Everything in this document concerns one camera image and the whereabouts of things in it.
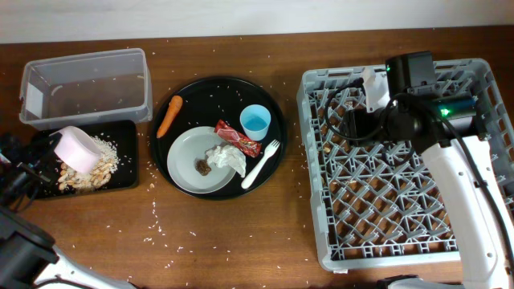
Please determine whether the pink bowl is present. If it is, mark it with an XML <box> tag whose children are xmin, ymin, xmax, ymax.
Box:
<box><xmin>51</xmin><ymin>126</ymin><xmax>101</xmax><ymax>173</ymax></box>

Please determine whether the light blue cup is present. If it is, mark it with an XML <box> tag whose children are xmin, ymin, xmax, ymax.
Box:
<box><xmin>239</xmin><ymin>104</ymin><xmax>271</xmax><ymax>141</ymax></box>

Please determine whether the orange carrot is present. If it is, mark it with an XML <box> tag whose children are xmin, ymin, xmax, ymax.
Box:
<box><xmin>156</xmin><ymin>95</ymin><xmax>183</xmax><ymax>138</ymax></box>

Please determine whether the white tissue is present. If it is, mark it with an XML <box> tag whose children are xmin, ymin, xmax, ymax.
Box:
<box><xmin>206</xmin><ymin>144</ymin><xmax>246</xmax><ymax>177</ymax></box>

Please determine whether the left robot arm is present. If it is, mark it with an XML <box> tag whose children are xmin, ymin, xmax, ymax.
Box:
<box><xmin>1</xmin><ymin>127</ymin><xmax>135</xmax><ymax>288</ymax></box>

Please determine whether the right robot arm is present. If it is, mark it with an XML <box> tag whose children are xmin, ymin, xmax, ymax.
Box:
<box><xmin>340</xmin><ymin>51</ymin><xmax>513</xmax><ymax>288</ymax></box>

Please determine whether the grey dishwasher rack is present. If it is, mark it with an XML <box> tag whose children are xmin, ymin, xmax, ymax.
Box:
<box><xmin>296</xmin><ymin>58</ymin><xmax>514</xmax><ymax>274</ymax></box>

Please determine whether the rice and nutshell pile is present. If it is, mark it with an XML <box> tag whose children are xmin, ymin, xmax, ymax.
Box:
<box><xmin>56</xmin><ymin>136</ymin><xmax>120</xmax><ymax>192</ymax></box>

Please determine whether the clear plastic bin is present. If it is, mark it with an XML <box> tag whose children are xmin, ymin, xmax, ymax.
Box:
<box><xmin>19</xmin><ymin>48</ymin><xmax>153</xmax><ymax>131</ymax></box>

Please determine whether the black rectangular tray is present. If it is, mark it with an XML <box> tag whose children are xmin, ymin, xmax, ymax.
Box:
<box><xmin>27</xmin><ymin>120</ymin><xmax>138</xmax><ymax>199</ymax></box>

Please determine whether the white plastic fork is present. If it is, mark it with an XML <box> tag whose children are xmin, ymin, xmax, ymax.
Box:
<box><xmin>241</xmin><ymin>140</ymin><xmax>280</xmax><ymax>189</ymax></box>

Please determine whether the white plate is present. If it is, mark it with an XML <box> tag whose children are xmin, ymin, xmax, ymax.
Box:
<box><xmin>166</xmin><ymin>126</ymin><xmax>236</xmax><ymax>194</ymax></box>

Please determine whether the brown food scrap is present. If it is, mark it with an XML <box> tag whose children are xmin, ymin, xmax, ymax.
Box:
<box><xmin>195</xmin><ymin>160</ymin><xmax>211</xmax><ymax>176</ymax></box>

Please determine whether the red snack wrapper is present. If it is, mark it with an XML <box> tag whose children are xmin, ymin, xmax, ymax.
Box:
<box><xmin>214</xmin><ymin>120</ymin><xmax>262</xmax><ymax>157</ymax></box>

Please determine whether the round black tray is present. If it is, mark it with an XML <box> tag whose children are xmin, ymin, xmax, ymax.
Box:
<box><xmin>149</xmin><ymin>76</ymin><xmax>288</xmax><ymax>200</ymax></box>

